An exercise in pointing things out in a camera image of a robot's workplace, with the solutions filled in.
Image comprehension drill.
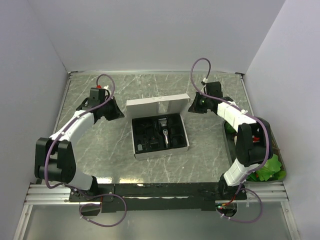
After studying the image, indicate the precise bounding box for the black silver hair clipper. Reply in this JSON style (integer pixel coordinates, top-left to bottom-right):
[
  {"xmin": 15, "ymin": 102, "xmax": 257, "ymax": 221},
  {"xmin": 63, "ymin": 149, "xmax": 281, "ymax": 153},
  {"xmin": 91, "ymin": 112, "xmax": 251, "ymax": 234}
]
[{"xmin": 158, "ymin": 118, "xmax": 170, "ymax": 148}]

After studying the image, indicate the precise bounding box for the white hair clipper kit box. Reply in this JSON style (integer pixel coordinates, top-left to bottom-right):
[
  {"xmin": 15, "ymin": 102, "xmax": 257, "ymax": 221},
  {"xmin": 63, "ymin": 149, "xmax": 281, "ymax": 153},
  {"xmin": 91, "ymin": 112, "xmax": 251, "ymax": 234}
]
[{"xmin": 126, "ymin": 93, "xmax": 191, "ymax": 160}]

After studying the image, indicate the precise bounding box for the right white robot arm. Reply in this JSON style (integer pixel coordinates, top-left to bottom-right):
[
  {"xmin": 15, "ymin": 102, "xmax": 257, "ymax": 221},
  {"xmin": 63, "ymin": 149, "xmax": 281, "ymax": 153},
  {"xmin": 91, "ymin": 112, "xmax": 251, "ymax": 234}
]
[{"xmin": 188, "ymin": 78, "xmax": 273, "ymax": 199}]

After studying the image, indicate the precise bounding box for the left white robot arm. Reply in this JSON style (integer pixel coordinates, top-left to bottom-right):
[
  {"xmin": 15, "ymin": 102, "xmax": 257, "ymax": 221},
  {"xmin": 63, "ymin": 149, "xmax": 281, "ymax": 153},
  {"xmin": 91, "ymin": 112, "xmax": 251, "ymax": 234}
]
[{"xmin": 34, "ymin": 85, "xmax": 124, "ymax": 201}]

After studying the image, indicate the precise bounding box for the fake green lettuce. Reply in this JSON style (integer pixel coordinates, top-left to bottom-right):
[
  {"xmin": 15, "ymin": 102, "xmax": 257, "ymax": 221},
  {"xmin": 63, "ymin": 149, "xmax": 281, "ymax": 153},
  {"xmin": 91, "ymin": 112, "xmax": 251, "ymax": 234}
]
[{"xmin": 247, "ymin": 154, "xmax": 282, "ymax": 182}]

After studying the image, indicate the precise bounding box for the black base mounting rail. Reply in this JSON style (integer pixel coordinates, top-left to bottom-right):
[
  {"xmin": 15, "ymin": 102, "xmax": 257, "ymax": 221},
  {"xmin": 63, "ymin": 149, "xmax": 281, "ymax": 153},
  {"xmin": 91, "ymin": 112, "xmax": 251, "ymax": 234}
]
[{"xmin": 69, "ymin": 182, "xmax": 238, "ymax": 213}]

